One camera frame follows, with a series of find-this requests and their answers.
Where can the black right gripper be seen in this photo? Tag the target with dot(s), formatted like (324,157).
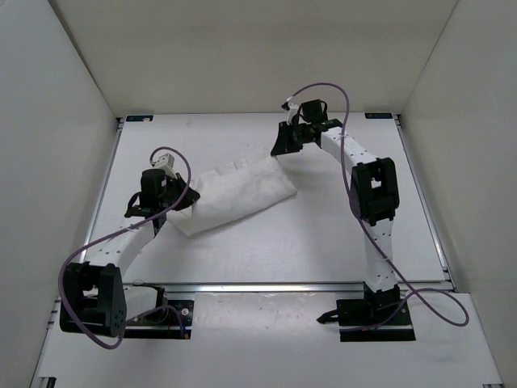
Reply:
(284,144)

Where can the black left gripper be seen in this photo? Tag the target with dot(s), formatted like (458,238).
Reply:
(191,196)

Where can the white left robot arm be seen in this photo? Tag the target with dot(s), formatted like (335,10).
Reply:
(94,300)

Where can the aluminium table edge rail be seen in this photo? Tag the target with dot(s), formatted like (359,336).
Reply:
(308,242)

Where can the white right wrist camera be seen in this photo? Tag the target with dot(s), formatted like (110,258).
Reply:
(291,110)

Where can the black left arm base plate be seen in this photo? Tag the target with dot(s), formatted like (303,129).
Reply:
(169,319)

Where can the blue label sticker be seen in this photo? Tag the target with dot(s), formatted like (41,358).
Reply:
(378,115)
(139,118)

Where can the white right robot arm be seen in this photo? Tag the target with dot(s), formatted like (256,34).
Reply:
(372,190)

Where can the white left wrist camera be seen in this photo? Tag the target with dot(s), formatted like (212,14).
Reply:
(165,163)

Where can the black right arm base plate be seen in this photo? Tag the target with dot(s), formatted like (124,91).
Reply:
(381,316)

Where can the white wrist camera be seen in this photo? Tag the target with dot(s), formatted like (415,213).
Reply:
(291,110)
(165,163)

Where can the blue label sticker left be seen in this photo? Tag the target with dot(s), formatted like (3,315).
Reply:
(139,118)

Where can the blue label sticker right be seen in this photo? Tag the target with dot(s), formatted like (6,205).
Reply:
(378,115)

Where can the white pleated skirt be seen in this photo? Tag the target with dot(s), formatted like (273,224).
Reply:
(233,191)

